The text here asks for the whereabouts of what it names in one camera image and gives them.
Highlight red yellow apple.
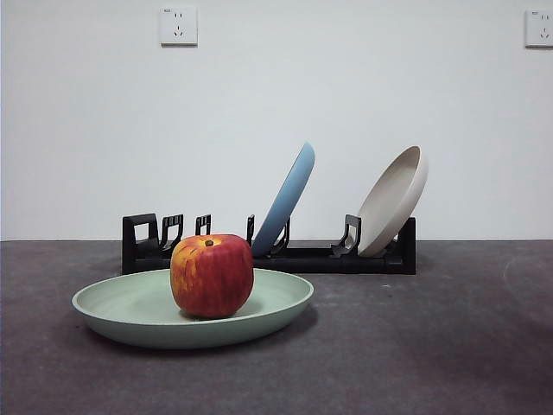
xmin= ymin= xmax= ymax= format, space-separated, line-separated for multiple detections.
xmin=169 ymin=233 xmax=255 ymax=320

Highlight green plate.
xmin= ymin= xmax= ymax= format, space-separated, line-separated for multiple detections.
xmin=71 ymin=265 xmax=315 ymax=349

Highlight blue plate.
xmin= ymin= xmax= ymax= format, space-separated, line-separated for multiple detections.
xmin=250 ymin=141 xmax=316 ymax=256

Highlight black plate rack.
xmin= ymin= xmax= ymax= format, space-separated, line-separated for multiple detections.
xmin=121 ymin=212 xmax=417 ymax=276

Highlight beige plate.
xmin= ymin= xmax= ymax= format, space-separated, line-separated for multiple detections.
xmin=356 ymin=144 xmax=429 ymax=257

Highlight white wall socket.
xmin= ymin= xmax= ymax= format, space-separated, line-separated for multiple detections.
xmin=159 ymin=4 xmax=199 ymax=48
xmin=524 ymin=9 xmax=553 ymax=48

